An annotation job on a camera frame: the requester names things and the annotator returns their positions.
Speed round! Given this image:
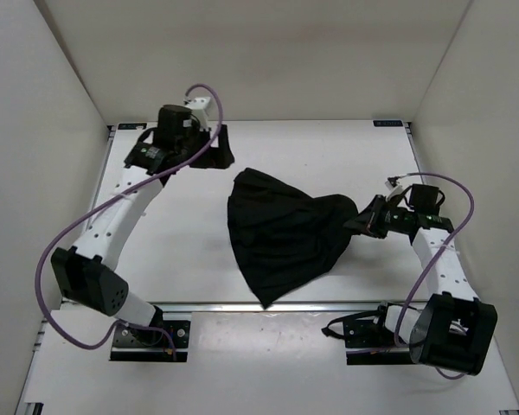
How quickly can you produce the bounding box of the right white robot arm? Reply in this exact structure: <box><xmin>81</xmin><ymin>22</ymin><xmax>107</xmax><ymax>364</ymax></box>
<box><xmin>345</xmin><ymin>177</ymin><xmax>497</xmax><ymax>375</ymax></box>

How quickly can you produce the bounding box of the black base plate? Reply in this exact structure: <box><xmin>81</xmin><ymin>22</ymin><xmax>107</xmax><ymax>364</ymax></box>
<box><xmin>321</xmin><ymin>302</ymin><xmax>413</xmax><ymax>366</ymax></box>
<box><xmin>110</xmin><ymin>313</ymin><xmax>191</xmax><ymax>363</ymax></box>

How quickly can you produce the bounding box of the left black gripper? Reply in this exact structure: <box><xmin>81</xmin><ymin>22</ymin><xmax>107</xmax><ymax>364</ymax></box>
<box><xmin>183</xmin><ymin>120</ymin><xmax>238</xmax><ymax>166</ymax></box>

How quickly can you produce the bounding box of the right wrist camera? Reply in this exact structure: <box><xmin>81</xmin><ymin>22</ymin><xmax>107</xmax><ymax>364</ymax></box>
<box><xmin>385</xmin><ymin>175</ymin><xmax>410</xmax><ymax>201</ymax></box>

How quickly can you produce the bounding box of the right blue table label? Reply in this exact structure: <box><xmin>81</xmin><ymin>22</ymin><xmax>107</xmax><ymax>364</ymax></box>
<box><xmin>373</xmin><ymin>119</ymin><xmax>403</xmax><ymax>128</ymax></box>

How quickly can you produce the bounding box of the left blue table label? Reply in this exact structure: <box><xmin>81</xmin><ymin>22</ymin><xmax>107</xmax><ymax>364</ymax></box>
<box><xmin>117</xmin><ymin>123</ymin><xmax>147</xmax><ymax>131</ymax></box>

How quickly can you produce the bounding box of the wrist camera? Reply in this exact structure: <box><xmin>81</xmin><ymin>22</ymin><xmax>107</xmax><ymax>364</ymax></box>
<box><xmin>385</xmin><ymin>175</ymin><xmax>410</xmax><ymax>201</ymax></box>
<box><xmin>184</xmin><ymin>97</ymin><xmax>212</xmax><ymax>131</ymax></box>

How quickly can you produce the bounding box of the black pleated skirt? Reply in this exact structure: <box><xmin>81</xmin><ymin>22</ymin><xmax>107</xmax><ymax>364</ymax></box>
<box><xmin>227</xmin><ymin>168</ymin><xmax>358</xmax><ymax>309</ymax></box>

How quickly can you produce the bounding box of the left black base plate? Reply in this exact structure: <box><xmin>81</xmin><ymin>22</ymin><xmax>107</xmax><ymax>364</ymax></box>
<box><xmin>110</xmin><ymin>313</ymin><xmax>191</xmax><ymax>363</ymax></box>

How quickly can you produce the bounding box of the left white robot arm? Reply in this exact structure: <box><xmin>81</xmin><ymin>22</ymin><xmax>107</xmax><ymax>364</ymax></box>
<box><xmin>51</xmin><ymin>98</ymin><xmax>234</xmax><ymax>344</ymax></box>

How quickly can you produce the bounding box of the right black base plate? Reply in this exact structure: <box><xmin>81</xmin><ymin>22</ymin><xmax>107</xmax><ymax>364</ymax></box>
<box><xmin>321</xmin><ymin>302</ymin><xmax>413</xmax><ymax>366</ymax></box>

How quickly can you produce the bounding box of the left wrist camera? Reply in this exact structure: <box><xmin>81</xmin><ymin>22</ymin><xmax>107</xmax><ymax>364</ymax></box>
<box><xmin>184</xmin><ymin>97</ymin><xmax>212</xmax><ymax>131</ymax></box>

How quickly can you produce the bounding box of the blue table label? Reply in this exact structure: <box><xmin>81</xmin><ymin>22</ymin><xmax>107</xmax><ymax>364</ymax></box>
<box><xmin>373</xmin><ymin>119</ymin><xmax>403</xmax><ymax>128</ymax></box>
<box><xmin>117</xmin><ymin>123</ymin><xmax>147</xmax><ymax>131</ymax></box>

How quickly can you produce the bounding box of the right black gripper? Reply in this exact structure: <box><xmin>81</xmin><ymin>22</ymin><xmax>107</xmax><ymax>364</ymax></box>
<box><xmin>343</xmin><ymin>195</ymin><xmax>411</xmax><ymax>239</ymax></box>

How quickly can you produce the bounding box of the aluminium front rail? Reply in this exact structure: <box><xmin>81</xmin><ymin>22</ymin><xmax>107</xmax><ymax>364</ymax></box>
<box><xmin>60</xmin><ymin>301</ymin><xmax>468</xmax><ymax>316</ymax></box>

